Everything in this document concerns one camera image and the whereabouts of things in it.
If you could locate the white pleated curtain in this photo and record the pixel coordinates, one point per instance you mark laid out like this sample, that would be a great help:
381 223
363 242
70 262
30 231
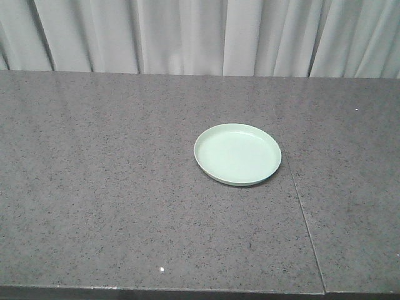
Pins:
350 39

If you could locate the light green round plate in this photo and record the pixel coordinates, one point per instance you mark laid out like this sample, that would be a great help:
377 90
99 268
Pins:
237 154

